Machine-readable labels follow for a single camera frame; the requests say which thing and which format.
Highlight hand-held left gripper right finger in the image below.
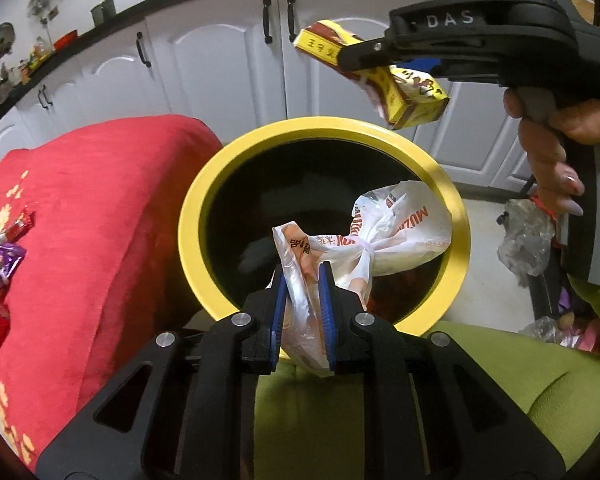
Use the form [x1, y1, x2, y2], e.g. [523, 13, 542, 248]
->
[317, 261, 566, 480]

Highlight red and white candy wrapper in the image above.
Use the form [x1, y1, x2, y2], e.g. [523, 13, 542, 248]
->
[0, 210, 35, 248]

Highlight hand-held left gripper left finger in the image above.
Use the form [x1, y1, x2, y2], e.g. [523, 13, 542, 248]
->
[35, 262, 288, 480]

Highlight white lower cabinets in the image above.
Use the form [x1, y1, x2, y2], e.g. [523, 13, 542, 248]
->
[0, 0, 541, 196]

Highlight clear plastic bag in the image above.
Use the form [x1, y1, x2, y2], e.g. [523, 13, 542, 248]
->
[519, 316, 581, 348]
[497, 197, 556, 288]

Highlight person's right hand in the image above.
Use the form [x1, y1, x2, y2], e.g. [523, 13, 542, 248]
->
[502, 87, 600, 218]

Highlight row of condiment bottles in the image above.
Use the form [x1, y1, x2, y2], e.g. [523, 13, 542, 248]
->
[17, 37, 56, 81]

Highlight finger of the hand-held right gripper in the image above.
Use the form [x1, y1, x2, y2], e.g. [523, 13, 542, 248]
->
[336, 37, 398, 75]
[400, 57, 446, 80]

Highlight yellow cardboard box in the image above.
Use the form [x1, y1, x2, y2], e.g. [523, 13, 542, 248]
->
[293, 20, 451, 131]

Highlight purple foil wrapper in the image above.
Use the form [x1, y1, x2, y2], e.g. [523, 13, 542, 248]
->
[0, 242, 27, 293]

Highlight person's green clothing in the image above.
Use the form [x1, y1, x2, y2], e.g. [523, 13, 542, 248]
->
[252, 320, 600, 480]

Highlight white printed plastic bag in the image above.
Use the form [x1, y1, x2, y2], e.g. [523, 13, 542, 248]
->
[266, 178, 453, 378]

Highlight red floral blanket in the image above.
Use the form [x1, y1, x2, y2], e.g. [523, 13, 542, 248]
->
[0, 114, 231, 471]

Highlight yellow trash bin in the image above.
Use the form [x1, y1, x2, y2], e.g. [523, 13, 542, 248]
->
[178, 116, 471, 361]

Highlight round metal pot lid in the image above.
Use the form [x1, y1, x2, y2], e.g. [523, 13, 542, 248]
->
[0, 22, 17, 63]

